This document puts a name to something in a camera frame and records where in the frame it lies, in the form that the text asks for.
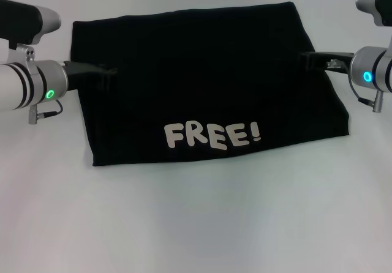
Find arm gripper cable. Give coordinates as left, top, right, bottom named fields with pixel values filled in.
left=28, top=98, right=64, bottom=125
left=325, top=59, right=384, bottom=113

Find black t-shirt with FREE print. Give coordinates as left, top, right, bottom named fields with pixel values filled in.
left=70, top=1, right=350, bottom=168

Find left arm gripper cable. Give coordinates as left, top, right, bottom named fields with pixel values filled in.
left=28, top=98, right=64, bottom=125

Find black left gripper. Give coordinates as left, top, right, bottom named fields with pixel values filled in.
left=62, top=60, right=119, bottom=92

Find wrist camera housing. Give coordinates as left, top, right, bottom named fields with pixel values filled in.
left=355, top=0, right=392, bottom=28
left=0, top=0, right=62, bottom=46

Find left wrist camera housing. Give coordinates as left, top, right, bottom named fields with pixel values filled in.
left=0, top=0, right=62, bottom=46

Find right arm gripper cable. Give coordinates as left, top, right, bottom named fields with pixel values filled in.
left=325, top=59, right=384, bottom=113

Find right wrist camera housing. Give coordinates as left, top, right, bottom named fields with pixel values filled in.
left=355, top=0, right=392, bottom=28

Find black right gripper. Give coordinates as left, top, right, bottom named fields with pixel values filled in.
left=297, top=51, right=355, bottom=72

